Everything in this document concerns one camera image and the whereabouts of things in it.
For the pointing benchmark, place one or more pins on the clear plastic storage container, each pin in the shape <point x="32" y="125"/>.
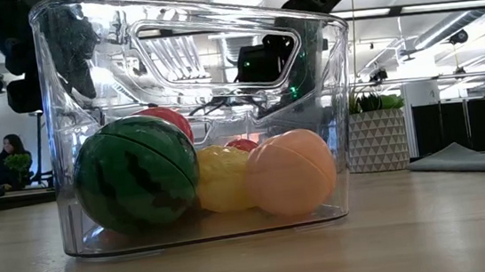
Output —
<point x="266" y="107"/>

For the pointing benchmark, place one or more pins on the round red toy fruit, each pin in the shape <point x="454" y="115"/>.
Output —
<point x="169" y="116"/>

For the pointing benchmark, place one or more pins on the pale orange toy peach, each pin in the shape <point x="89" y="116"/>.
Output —
<point x="291" y="173"/>

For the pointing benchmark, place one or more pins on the green striped toy watermelon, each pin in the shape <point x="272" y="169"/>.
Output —
<point x="135" y="177"/>

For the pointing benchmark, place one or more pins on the black ceiling-mounted device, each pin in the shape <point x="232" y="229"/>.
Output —
<point x="378" y="74"/>

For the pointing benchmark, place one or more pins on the small green potted plant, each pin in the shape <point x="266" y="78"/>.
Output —
<point x="17" y="163"/>

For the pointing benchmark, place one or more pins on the succulents in patterned white pot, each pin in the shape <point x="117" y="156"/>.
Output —
<point x="379" y="140"/>

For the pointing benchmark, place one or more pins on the person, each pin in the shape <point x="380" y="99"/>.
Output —
<point x="5" y="170"/>

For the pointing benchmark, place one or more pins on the dark office partition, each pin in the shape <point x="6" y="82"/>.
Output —
<point x="447" y="129"/>

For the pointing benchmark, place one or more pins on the grey-blue folded cloth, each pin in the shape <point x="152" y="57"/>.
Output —
<point x="472" y="160"/>

